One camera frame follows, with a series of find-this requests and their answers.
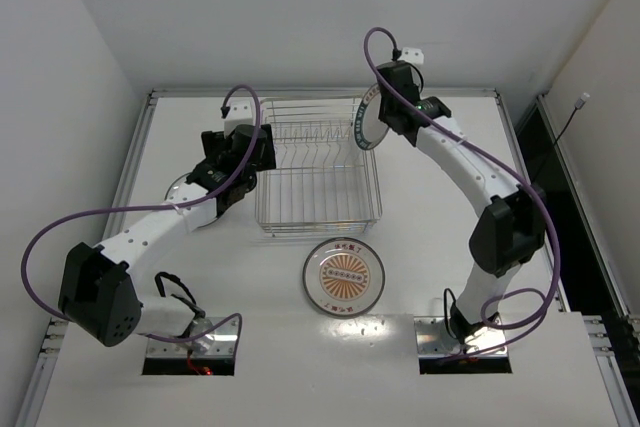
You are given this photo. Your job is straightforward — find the green rimmed plate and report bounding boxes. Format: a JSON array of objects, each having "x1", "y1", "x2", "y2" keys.
[{"x1": 352, "y1": 84, "x2": 389, "y2": 151}]

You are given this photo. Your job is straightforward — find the orange sunburst plate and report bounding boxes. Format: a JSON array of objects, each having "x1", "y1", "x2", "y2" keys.
[{"x1": 301, "y1": 237, "x2": 386, "y2": 319}]

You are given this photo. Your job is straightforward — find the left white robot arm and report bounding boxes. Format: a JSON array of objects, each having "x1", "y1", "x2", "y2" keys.
[{"x1": 58, "y1": 124, "x2": 276, "y2": 347}]

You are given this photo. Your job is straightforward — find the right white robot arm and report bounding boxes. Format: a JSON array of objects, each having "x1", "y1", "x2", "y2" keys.
[{"x1": 376, "y1": 61, "x2": 544, "y2": 342}]

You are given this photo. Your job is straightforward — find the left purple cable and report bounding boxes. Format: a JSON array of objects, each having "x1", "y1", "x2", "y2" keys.
[{"x1": 19, "y1": 83, "x2": 266, "y2": 345}]

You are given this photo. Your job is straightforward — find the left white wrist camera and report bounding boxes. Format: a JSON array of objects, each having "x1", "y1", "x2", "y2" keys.
[{"x1": 223, "y1": 101, "x2": 254, "y2": 137}]

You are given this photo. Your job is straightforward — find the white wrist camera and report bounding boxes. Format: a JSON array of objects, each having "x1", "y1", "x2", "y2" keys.
[
  {"x1": 398, "y1": 47, "x2": 425, "y2": 66},
  {"x1": 223, "y1": 101, "x2": 254, "y2": 137}
]

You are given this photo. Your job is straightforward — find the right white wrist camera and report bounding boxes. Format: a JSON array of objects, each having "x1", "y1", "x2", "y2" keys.
[{"x1": 398, "y1": 47, "x2": 425, "y2": 66}]

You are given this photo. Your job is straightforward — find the metal wire dish rack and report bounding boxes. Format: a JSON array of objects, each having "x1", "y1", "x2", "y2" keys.
[{"x1": 255, "y1": 96, "x2": 382, "y2": 237}]

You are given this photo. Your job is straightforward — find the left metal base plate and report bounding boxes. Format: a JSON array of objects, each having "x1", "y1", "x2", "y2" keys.
[{"x1": 146, "y1": 314, "x2": 243, "y2": 360}]

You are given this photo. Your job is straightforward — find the metal base plate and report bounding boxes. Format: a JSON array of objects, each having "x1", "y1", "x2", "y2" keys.
[
  {"x1": 146, "y1": 314, "x2": 243, "y2": 360},
  {"x1": 414, "y1": 316, "x2": 508, "y2": 359}
]

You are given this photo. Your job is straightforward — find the black wall cable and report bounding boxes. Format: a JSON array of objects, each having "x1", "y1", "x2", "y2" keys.
[{"x1": 527, "y1": 92, "x2": 591, "y2": 183}]

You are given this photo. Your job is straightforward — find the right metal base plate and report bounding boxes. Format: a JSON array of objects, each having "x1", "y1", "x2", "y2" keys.
[{"x1": 414, "y1": 316, "x2": 508, "y2": 359}]

